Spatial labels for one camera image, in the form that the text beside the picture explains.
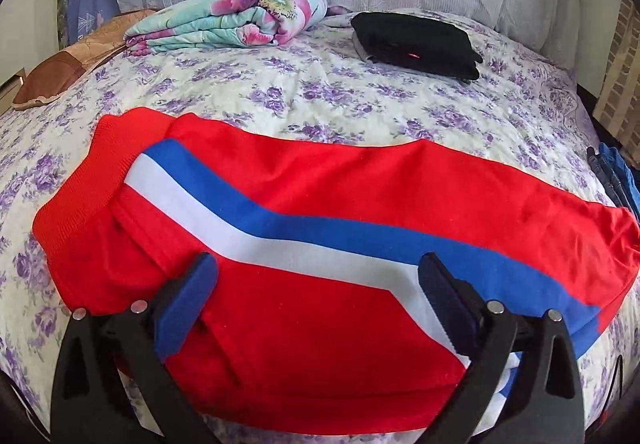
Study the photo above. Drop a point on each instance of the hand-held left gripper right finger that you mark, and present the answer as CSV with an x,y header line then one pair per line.
x,y
447,309

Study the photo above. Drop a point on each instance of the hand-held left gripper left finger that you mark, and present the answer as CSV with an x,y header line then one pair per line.
x,y
182,309

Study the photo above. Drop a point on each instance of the red pants with striped side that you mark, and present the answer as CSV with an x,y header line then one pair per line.
x,y
320,204

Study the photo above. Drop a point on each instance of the blue jeans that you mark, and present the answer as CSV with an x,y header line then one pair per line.
x,y
605,174

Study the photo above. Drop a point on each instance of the blue garment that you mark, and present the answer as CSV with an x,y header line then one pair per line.
x,y
627,174

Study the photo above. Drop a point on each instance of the bed with purple floral sheet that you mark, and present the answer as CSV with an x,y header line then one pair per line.
x,y
310,94

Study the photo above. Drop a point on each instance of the folded black clothes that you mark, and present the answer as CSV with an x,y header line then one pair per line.
x,y
415,44

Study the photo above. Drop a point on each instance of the brown pillow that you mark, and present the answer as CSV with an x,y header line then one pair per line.
x,y
65,69

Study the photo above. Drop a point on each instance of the wooden nightstand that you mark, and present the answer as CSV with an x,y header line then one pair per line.
x,y
11,92

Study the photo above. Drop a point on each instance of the checkered beige curtain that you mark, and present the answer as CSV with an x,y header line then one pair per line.
x,y
620,74

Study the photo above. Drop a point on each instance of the folded floral quilt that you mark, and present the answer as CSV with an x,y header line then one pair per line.
x,y
225,19

